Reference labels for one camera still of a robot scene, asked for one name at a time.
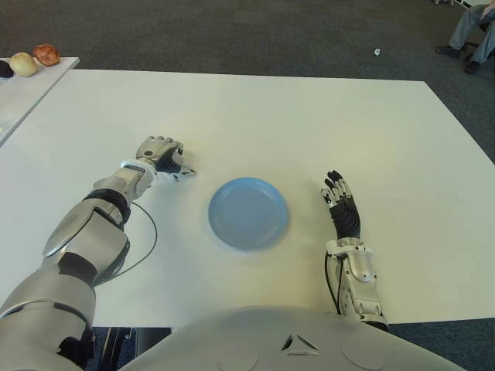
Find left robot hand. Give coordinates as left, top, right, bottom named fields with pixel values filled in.
left=135, top=134, right=198, bottom=182

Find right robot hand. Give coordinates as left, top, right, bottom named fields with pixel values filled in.
left=319, top=168, right=364, bottom=243

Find white charger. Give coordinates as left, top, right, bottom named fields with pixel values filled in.
left=154, top=148, right=186, bottom=182

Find blue plate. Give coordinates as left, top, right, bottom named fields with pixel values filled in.
left=207, top=176, right=290, bottom=253

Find white side table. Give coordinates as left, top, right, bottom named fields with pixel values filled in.
left=0, top=56, right=80, bottom=147

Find grey robot torso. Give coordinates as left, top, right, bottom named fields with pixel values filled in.
left=119, top=305, right=465, bottom=371

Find reddish brown bread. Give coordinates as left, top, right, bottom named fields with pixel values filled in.
left=32, top=43, right=62, bottom=66

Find pale yellow fruit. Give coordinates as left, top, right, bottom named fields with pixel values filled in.
left=9, top=52, right=39, bottom=77

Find seated person in jeans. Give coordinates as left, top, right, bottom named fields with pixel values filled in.
left=435, top=3, right=495, bottom=74

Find black office chair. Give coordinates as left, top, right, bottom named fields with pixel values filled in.
left=463, top=17, right=495, bottom=59

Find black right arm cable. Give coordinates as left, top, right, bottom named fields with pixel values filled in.
left=324, top=253, right=344, bottom=316

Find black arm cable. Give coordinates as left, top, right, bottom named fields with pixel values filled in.
left=324, top=253, right=344, bottom=316
left=96, top=203, right=158, bottom=280

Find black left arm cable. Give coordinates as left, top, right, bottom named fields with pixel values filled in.
left=96, top=203, right=158, bottom=280

